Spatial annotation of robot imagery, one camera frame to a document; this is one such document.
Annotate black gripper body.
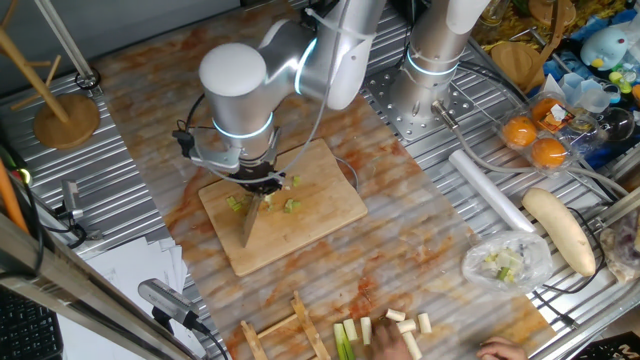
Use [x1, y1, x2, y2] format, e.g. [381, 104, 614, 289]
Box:
[234, 159, 286, 195]

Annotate steel cleaver knife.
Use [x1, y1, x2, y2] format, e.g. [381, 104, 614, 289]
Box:
[241, 127, 282, 249]

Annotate wooden cutting board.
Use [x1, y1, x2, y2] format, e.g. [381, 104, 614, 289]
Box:
[198, 138, 369, 278]

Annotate wooden knife rack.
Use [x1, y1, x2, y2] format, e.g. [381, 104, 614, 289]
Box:
[239, 290, 332, 360]

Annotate person hand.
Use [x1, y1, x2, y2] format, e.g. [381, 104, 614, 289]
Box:
[475, 335, 529, 360]
[372, 320, 414, 360]

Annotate orange marble patterned mat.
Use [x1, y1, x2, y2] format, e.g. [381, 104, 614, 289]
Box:
[92, 0, 556, 360]

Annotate white paper sheets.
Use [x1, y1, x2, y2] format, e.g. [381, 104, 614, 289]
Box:
[57, 234, 211, 360]

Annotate wooden cup tree stand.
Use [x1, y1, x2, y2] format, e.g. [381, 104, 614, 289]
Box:
[0, 0, 102, 151]

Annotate white plastic wrap roll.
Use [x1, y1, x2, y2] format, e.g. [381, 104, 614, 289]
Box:
[448, 148, 536, 234]

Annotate white tripod leg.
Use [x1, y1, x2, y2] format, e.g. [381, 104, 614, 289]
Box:
[32, 0, 104, 94]

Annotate chopped scallion bits pile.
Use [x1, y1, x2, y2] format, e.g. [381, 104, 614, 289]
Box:
[482, 247, 524, 285]

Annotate orange fruit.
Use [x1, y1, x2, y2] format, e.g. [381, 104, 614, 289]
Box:
[529, 137, 568, 169]
[530, 97, 566, 126]
[501, 115, 539, 149]

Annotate black keyboard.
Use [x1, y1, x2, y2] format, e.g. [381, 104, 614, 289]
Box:
[0, 287, 65, 360]

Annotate wooden hanger stand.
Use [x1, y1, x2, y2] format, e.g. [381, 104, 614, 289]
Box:
[489, 0, 579, 95]

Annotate clear plastic bag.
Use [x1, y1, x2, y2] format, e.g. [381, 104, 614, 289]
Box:
[460, 229, 554, 297]

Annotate glass jar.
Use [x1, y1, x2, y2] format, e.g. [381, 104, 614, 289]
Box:
[480, 0, 506, 26]

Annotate white daikon radish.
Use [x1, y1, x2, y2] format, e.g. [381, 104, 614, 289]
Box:
[521, 187, 597, 278]

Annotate clear plastic measuring cup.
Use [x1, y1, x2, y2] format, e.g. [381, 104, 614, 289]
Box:
[559, 72, 621, 114]

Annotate blue cloth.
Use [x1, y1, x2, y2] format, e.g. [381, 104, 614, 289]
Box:
[542, 9, 640, 171]

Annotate glass bowl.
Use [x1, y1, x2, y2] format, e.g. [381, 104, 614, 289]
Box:
[597, 106, 636, 143]

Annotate aluminium profile bar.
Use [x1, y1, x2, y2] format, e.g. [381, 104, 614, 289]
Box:
[594, 187, 640, 226]

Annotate blue plush toy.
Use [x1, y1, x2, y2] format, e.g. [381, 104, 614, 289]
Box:
[579, 24, 640, 71]

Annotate translucent bag of produce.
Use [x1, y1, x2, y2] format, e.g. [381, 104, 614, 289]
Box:
[598, 209, 640, 285]

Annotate small green toy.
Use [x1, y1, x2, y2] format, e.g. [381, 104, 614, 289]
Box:
[607, 69, 634, 96]

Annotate black printed box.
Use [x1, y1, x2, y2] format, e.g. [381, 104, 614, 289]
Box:
[572, 330, 640, 360]

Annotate wrist camera on silver bracket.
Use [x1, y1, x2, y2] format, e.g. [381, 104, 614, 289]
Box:
[172, 130, 242, 174]

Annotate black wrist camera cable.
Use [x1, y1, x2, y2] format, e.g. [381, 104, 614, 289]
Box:
[183, 92, 206, 134]

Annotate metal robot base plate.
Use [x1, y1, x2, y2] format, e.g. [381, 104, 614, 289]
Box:
[362, 62, 476, 143]

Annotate silver depth camera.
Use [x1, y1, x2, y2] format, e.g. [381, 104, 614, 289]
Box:
[137, 278, 204, 335]

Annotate small silver camera on mount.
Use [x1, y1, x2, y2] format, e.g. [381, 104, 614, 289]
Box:
[58, 178, 86, 222]

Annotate gray corrugated hose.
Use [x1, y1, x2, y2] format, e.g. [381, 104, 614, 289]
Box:
[430, 98, 630, 197]

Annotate metal frame bar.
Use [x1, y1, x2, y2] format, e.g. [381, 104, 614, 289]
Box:
[0, 212, 196, 360]

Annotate thin black cable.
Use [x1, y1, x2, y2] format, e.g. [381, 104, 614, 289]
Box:
[532, 207, 609, 326]

